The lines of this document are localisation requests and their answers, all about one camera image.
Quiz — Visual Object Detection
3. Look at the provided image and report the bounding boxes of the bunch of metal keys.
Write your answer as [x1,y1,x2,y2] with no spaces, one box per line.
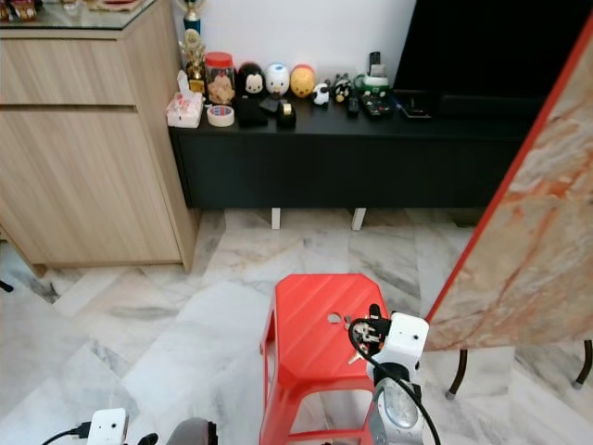
[345,317,376,365]

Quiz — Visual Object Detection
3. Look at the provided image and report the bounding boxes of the red plastic stool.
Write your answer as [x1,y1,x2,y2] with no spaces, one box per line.
[259,273,396,445]

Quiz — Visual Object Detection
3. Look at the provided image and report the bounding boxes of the black metal table leg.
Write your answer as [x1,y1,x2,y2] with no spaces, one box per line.
[575,340,593,389]
[445,350,470,401]

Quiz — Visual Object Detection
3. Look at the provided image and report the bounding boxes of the black low tv console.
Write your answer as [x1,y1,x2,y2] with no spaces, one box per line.
[169,89,535,211]

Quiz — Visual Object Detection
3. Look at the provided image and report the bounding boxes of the marble table with red edge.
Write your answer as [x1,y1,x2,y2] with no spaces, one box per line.
[424,13,593,352]

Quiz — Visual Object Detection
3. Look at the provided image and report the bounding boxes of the black button keypad device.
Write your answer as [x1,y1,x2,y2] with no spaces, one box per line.
[361,95,396,120]

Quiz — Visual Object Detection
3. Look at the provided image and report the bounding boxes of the flat black tray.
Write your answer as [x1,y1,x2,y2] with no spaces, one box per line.
[394,89,433,120]

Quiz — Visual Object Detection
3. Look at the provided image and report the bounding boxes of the black tape dispenser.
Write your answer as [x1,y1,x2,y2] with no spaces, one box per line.
[275,99,297,129]

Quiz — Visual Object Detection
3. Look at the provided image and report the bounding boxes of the black and white cat figure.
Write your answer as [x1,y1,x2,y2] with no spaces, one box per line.
[332,74,352,103]

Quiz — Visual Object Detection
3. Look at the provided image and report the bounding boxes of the green and white container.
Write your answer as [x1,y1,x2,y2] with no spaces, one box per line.
[360,73,391,98]

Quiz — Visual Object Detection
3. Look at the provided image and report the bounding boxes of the black box under figure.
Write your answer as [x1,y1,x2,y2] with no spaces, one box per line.
[233,95,271,128]

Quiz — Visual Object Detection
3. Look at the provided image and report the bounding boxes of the yellow bear head figure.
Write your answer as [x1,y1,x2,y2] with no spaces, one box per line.
[289,64,317,99]

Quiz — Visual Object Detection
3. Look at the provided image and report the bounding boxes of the white round head figure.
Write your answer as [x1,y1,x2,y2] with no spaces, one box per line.
[264,63,290,97]

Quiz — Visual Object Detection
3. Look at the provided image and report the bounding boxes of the white tape roll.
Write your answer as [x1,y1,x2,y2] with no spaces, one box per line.
[207,105,235,128]

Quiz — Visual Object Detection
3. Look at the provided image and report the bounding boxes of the black mouse head figure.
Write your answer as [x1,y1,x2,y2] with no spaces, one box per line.
[236,62,266,99]

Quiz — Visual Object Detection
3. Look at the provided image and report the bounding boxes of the pink tissue box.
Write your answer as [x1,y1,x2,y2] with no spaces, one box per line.
[167,71,204,129]

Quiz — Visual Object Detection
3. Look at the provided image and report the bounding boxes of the clear jar with red lid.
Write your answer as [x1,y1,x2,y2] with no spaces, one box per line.
[205,53,235,107]

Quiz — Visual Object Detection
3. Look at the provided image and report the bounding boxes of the black television screen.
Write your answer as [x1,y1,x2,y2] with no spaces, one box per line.
[393,0,593,97]

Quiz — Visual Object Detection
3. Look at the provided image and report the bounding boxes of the light wooden cabinet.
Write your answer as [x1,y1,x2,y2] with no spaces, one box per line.
[0,0,199,275]

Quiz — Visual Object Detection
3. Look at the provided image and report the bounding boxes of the gold trophy figure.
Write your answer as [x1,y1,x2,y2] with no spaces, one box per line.
[183,30,208,93]

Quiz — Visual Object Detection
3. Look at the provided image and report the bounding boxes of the blue and gold trophy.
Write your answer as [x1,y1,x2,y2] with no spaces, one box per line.
[178,0,208,33]

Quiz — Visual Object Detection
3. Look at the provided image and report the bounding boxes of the red ornaments on glass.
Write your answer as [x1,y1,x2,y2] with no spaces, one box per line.
[3,0,49,22]

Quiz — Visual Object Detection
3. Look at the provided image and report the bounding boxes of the red flat dish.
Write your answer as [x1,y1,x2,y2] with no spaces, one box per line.
[88,0,151,12]

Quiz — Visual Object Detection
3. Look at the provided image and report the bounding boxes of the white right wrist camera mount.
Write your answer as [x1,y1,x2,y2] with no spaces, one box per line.
[372,312,430,380]

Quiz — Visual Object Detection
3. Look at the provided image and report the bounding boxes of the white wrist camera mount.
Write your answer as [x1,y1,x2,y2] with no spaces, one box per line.
[372,312,430,380]
[86,409,130,445]

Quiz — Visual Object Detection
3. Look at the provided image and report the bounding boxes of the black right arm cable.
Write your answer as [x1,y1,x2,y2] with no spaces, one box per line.
[347,317,442,445]

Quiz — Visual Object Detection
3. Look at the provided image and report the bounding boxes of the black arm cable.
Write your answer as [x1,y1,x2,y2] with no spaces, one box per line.
[347,317,442,445]
[42,423,92,445]

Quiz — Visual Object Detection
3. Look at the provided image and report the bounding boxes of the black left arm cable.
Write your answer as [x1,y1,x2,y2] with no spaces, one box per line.
[42,423,92,445]

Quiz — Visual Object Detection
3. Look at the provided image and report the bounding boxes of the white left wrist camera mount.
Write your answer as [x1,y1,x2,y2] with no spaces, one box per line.
[86,409,130,445]

